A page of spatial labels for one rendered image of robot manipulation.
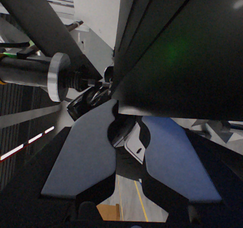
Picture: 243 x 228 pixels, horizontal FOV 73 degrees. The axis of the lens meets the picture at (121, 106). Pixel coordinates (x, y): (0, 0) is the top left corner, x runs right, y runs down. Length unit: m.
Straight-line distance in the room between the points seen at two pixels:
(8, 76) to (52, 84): 0.07
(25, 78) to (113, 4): 0.35
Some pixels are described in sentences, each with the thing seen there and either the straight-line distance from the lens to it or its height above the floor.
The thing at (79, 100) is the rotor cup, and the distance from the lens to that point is 0.29.
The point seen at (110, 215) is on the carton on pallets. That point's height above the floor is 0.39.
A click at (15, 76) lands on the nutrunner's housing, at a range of 0.26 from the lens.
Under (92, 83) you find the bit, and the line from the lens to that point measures 0.24.
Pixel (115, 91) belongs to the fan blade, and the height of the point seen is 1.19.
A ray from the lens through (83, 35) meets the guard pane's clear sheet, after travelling 1.24.
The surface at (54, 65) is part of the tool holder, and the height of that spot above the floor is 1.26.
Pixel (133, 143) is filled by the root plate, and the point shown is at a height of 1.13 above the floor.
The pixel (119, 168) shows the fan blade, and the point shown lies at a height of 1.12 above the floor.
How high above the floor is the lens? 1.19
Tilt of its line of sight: 5 degrees down
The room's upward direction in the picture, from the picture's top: 82 degrees counter-clockwise
